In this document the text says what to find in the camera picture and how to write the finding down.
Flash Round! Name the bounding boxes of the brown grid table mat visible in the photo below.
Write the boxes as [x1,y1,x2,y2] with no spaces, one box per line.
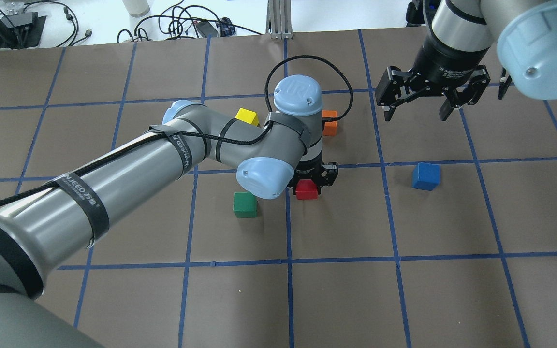
[0,28,557,348]

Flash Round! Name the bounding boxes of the black monitor stand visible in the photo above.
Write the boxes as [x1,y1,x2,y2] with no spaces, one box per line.
[0,13,46,49]

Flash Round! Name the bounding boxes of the green wooden block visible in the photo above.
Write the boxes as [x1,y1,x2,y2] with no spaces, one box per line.
[233,191,257,218]

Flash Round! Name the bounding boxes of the orange wooden block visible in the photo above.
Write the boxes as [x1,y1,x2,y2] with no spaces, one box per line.
[322,110,338,136]

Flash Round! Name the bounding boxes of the yellow wooden block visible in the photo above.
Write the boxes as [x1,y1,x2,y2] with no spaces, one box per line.
[235,108,260,127]

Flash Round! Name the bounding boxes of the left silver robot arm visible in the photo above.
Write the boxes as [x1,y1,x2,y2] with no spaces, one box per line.
[0,75,337,348]

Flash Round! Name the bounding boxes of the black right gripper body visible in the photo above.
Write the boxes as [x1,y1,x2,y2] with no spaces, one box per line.
[411,44,482,92]

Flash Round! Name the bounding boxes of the blue wooden block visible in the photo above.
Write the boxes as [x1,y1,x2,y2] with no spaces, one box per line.
[411,162,441,191]

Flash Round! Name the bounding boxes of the red wooden block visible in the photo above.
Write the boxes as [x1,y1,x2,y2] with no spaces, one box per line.
[295,179,319,200]

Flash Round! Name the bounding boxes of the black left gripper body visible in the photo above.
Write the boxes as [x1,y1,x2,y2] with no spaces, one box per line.
[293,154,338,184]

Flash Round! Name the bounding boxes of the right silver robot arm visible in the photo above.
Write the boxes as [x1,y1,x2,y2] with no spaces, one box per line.
[374,0,557,121]

